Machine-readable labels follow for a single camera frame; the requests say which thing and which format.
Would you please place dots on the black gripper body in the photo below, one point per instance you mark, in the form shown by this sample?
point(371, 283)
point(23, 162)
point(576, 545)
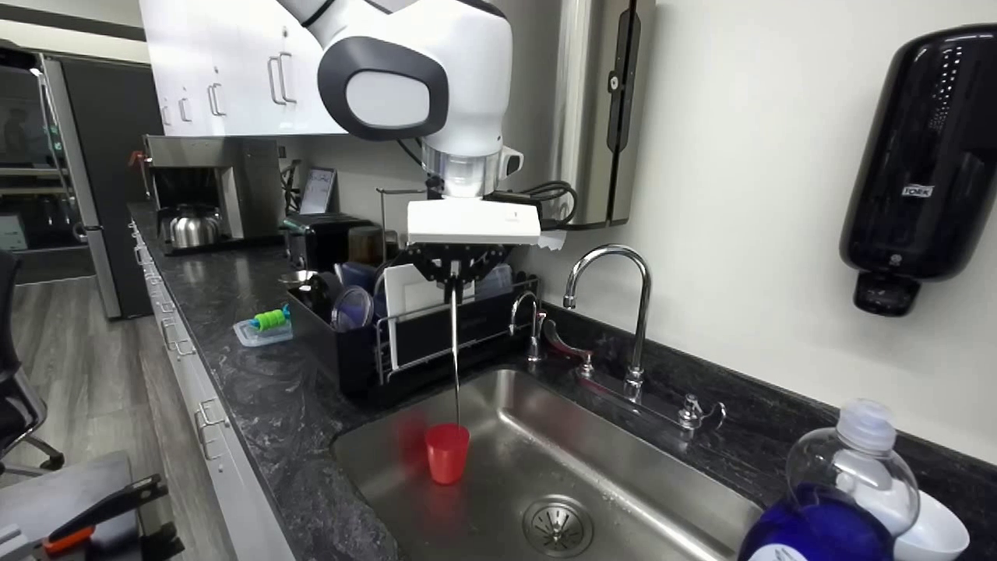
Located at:
point(462, 250)

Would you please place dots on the silver butter knife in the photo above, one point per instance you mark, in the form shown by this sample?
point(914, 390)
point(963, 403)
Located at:
point(454, 332)

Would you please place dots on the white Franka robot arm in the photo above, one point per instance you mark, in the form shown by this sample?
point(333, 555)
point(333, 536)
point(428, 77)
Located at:
point(456, 81)

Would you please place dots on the stainless steel sink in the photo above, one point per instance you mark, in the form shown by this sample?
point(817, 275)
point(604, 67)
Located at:
point(623, 468)

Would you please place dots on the blue bowl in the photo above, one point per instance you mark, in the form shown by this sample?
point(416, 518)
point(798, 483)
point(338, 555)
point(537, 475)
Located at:
point(361, 275)

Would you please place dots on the small chrome faucet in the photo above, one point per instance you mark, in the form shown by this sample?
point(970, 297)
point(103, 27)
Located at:
point(530, 332)

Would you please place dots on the clear glass lid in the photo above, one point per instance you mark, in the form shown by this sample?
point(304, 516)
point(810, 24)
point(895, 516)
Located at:
point(353, 310)

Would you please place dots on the black dish rack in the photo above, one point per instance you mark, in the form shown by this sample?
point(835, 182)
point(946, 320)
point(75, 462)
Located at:
point(361, 370)

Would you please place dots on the green sponge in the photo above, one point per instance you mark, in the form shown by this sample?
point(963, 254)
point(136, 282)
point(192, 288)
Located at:
point(271, 320)

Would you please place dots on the red plastic cup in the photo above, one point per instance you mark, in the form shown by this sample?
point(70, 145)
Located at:
point(448, 454)

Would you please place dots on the steel paper towel dispenser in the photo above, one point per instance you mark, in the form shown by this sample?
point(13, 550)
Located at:
point(581, 105)

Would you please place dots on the chrome gooseneck faucet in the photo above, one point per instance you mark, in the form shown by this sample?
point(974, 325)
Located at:
point(644, 332)

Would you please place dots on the steel coffee carafe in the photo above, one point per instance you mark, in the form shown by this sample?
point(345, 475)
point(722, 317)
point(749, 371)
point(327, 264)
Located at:
point(192, 228)

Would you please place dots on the steel coffee machine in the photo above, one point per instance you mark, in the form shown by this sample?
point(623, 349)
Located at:
point(197, 189)

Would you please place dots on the white upper cabinet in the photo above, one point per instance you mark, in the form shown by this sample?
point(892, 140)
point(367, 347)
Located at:
point(230, 62)

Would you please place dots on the white lower cabinets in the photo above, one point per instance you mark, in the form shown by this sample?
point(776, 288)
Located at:
point(224, 486)

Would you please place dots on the dark tall cabinet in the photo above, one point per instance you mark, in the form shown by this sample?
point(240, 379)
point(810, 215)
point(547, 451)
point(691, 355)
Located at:
point(113, 174)

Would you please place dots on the blue dish soap bottle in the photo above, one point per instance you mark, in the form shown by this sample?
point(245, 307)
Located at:
point(852, 468)

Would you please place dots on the black office chair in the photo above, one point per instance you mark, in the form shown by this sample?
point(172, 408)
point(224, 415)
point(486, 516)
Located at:
point(13, 405)

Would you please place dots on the flat equipment platform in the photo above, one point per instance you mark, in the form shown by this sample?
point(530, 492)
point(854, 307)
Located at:
point(52, 499)

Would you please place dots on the white cup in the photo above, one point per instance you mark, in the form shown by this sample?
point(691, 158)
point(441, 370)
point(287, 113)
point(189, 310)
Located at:
point(937, 533)

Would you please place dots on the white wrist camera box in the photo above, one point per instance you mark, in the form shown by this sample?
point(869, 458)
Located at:
point(468, 223)

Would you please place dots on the small picture frame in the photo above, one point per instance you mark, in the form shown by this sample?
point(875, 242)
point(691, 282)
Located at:
point(315, 190)

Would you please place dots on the black wall soap dispenser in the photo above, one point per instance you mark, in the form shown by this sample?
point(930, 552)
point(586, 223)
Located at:
point(925, 158)

